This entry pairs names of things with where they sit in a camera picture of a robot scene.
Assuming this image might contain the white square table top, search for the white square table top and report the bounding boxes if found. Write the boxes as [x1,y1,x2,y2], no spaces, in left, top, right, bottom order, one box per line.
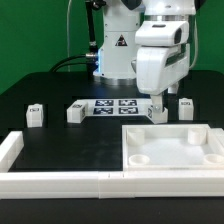
[122,124,224,171]

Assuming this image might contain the white thin cable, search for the white thin cable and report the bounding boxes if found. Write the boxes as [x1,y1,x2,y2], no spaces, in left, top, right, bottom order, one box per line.
[66,0,73,73]

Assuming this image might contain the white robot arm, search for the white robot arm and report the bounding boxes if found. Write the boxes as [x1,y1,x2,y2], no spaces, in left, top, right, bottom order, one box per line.
[86,0,206,114]

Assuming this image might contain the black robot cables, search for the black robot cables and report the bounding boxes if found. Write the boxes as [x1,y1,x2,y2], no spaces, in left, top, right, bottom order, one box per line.
[49,0,107,73]

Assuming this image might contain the AprilTag base sheet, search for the AprilTag base sheet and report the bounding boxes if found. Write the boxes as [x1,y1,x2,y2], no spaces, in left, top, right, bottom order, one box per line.
[72,98,151,116]

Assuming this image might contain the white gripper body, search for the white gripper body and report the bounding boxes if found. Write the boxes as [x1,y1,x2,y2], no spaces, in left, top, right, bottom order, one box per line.
[135,21,190,95]

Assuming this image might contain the white U-shaped obstacle fence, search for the white U-shaped obstacle fence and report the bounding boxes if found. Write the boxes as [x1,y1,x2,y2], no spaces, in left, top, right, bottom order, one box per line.
[0,131,224,199]

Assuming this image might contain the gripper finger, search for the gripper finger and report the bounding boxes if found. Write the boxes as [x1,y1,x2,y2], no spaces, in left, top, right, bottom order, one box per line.
[151,94,164,113]

